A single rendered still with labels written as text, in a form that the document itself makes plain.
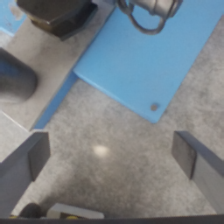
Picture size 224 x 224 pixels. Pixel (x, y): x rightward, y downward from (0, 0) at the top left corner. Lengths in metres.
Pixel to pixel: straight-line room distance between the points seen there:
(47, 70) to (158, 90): 0.57
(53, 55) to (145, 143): 0.67
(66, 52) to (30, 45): 0.21
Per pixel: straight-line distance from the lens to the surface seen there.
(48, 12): 0.55
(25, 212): 0.98
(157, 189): 0.96
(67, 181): 1.00
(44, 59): 0.95
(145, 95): 0.82
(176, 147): 0.17
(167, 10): 0.55
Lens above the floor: 0.91
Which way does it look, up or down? 80 degrees down
